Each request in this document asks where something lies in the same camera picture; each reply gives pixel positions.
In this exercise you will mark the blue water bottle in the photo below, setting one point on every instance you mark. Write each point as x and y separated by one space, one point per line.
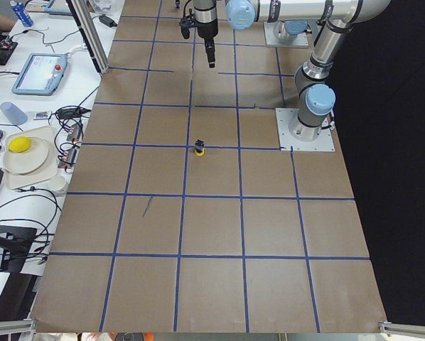
21 12

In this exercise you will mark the black power adapter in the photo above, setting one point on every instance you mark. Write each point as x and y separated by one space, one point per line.
107 21

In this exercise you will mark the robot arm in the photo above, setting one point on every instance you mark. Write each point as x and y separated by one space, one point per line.
316 98
206 17

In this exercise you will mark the black camera stand base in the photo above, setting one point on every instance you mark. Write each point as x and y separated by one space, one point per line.
15 243

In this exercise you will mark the yellow lemon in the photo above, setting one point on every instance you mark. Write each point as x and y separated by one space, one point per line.
20 144

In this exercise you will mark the white paper cup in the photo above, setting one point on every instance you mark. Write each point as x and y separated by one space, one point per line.
58 184

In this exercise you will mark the yellow push button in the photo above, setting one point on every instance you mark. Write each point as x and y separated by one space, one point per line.
199 148

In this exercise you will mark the beige plate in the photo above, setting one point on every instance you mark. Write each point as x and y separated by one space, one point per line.
28 161

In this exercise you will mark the translucent blue cup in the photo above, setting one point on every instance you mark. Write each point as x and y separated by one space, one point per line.
13 113

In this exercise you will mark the aluminium frame post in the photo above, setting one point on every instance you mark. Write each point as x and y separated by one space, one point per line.
84 22

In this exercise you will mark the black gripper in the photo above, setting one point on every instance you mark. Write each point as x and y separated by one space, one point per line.
207 31

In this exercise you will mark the blue teach pendant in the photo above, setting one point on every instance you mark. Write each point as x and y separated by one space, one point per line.
57 7
41 74

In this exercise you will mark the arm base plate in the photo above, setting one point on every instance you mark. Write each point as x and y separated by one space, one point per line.
294 136
290 34

